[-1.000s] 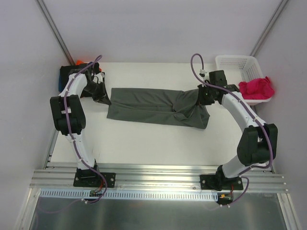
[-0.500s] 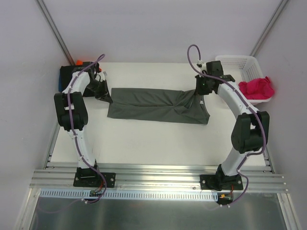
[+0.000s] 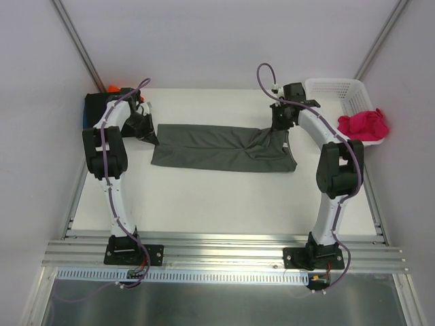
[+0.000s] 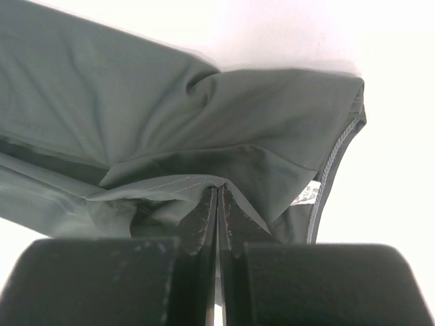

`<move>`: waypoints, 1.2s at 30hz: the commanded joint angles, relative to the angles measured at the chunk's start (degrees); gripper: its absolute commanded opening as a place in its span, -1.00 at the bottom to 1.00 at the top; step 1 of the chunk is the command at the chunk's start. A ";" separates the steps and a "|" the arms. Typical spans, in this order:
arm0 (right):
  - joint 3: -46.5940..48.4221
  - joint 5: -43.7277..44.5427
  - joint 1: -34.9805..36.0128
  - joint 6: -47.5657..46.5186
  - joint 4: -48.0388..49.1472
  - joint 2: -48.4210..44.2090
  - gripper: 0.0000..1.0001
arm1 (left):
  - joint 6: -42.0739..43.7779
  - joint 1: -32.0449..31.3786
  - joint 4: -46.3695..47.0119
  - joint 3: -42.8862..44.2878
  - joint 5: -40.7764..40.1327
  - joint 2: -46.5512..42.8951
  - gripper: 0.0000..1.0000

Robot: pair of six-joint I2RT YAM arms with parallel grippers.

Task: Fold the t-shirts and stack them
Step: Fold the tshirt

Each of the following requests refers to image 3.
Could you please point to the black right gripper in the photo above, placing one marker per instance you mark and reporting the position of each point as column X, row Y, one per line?
column 279, row 121

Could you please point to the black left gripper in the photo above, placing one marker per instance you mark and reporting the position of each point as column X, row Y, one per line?
column 141, row 126

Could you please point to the grey t shirt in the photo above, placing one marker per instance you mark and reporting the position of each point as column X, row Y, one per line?
column 224, row 148

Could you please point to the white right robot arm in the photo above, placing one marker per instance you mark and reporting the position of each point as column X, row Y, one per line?
column 339, row 176

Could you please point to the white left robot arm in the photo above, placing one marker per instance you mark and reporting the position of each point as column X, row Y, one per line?
column 107, row 160

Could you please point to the white plastic basket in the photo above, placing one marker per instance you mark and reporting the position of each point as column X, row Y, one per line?
column 339, row 96

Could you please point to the folded orange t shirt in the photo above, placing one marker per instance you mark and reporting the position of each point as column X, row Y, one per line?
column 112, row 88

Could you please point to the folded black t shirt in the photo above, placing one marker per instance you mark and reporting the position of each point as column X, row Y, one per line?
column 97, row 105

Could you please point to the folded blue t shirt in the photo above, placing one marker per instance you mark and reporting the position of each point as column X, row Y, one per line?
column 84, row 118

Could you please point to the pink t shirt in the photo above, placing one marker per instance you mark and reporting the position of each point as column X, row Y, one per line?
column 369, row 126

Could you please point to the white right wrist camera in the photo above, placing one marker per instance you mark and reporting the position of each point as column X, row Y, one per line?
column 277, row 90

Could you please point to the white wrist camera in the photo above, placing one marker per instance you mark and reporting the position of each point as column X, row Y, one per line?
column 277, row 90
column 147, row 108

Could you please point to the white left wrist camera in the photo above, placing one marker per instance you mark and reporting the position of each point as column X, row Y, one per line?
column 147, row 108

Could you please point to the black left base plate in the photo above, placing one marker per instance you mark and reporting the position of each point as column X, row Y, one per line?
column 134, row 254

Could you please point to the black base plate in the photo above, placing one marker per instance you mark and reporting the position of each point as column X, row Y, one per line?
column 134, row 254
column 316, row 258

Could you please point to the aluminium left frame post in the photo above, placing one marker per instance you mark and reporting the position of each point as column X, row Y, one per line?
column 68, row 24

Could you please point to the white slotted cable duct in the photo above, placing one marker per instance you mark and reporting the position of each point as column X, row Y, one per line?
column 186, row 276

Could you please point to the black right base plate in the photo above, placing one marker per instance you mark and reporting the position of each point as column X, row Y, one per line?
column 316, row 258

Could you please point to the aluminium mounting rail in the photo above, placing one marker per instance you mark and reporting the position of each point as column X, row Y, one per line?
column 188, row 251

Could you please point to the aluminium corner frame post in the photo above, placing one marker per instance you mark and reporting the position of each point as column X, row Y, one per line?
column 385, row 31

